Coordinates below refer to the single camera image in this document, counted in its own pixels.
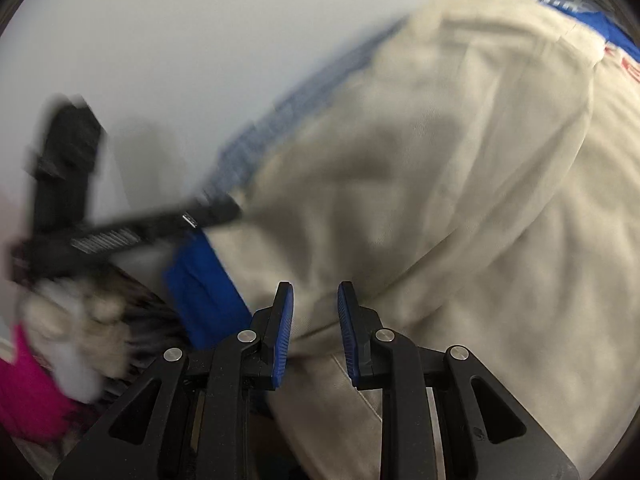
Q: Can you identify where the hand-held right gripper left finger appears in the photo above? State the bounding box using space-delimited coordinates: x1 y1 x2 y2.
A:
52 281 294 480

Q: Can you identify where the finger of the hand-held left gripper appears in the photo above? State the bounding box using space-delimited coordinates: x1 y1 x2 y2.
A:
107 194 242 261

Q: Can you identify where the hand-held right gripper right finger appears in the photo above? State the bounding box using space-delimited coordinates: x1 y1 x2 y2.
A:
337 281 581 480

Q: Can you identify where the beige and blue jacket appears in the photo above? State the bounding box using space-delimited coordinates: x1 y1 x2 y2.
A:
162 0 640 480

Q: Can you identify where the person's left hand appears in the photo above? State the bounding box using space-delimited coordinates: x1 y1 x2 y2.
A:
17 280 128 403

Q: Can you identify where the dark cloth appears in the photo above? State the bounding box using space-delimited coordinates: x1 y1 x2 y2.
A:
97 267 193 401

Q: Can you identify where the blue striped quilt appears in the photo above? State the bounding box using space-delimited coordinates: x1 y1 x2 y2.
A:
200 0 626 201

